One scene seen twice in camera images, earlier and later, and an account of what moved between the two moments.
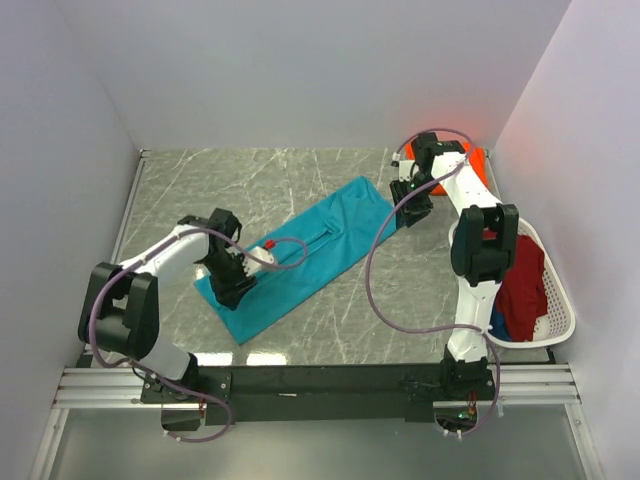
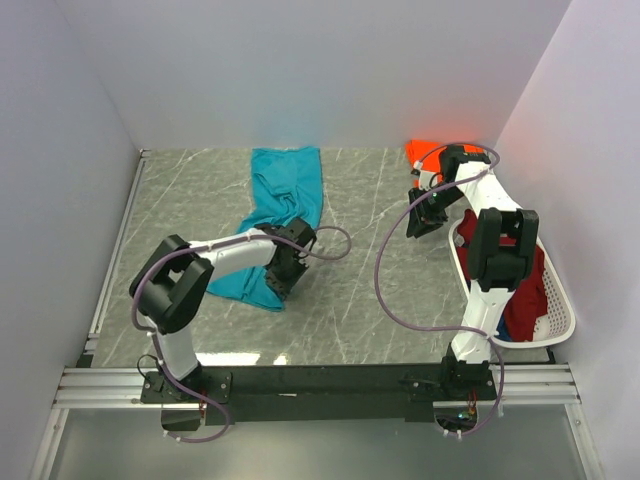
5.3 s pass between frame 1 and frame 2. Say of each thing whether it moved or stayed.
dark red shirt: stayed
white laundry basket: stayed
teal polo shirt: moved
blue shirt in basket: stayed
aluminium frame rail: stayed
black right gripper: moved
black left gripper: moved
